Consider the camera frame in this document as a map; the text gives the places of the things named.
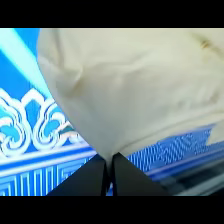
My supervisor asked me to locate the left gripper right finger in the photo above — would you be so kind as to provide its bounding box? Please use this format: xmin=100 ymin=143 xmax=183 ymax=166
xmin=111 ymin=151 xmax=171 ymax=197

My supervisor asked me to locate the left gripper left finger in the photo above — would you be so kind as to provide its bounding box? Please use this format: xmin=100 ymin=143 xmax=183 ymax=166
xmin=47 ymin=153 xmax=110 ymax=197

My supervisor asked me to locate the cream garment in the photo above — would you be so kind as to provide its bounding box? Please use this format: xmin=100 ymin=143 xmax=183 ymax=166
xmin=36 ymin=27 xmax=224 ymax=167

